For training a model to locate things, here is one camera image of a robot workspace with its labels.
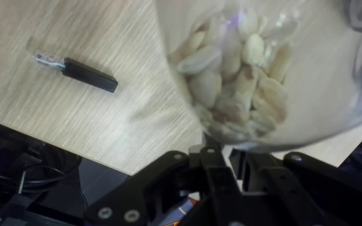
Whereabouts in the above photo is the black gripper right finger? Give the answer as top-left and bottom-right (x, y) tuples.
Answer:
(240, 149), (362, 226)

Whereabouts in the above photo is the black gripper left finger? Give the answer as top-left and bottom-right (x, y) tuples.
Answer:
(84, 133), (244, 226)

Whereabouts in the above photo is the clear wine glass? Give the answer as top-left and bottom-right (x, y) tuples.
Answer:
(153, 0), (362, 153)

